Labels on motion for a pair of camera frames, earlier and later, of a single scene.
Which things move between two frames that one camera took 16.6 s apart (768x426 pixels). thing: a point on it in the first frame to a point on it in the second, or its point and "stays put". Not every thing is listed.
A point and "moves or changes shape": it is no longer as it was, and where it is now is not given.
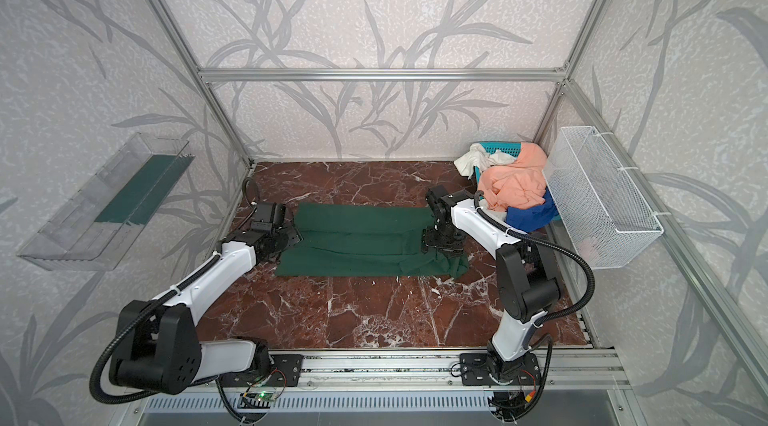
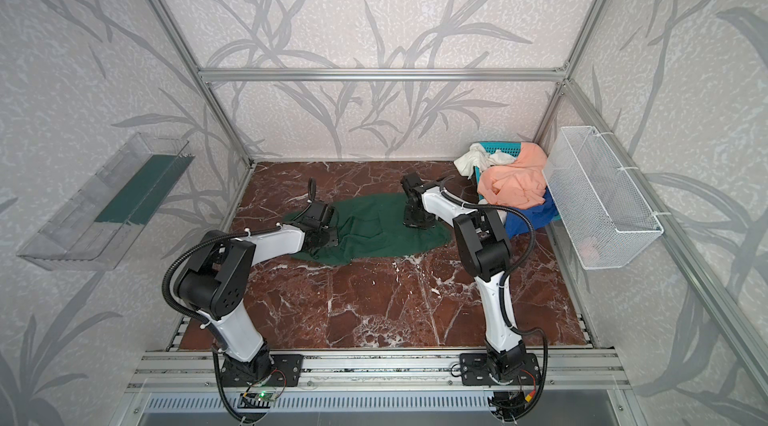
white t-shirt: x=477 y=158 stays put
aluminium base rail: x=336 y=371 stays put
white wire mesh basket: x=606 y=213 stays put
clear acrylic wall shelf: x=94 y=229 stays put
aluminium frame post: x=181 y=41 stays put
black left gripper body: x=285 y=234 to x=324 y=231
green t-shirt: x=359 y=240 moves or changes shape
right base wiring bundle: x=509 y=405 stays put
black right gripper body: x=441 y=241 to x=417 y=218
